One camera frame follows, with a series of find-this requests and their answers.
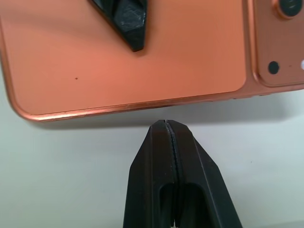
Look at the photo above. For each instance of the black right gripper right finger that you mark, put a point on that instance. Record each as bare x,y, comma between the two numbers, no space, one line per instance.
202,180

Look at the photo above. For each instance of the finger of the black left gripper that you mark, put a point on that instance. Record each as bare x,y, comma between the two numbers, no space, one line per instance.
130,23

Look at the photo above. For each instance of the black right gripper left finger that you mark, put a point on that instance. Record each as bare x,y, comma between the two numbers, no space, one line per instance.
148,166

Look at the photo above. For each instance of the copper orange smartphone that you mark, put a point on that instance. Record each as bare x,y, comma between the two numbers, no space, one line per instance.
152,59

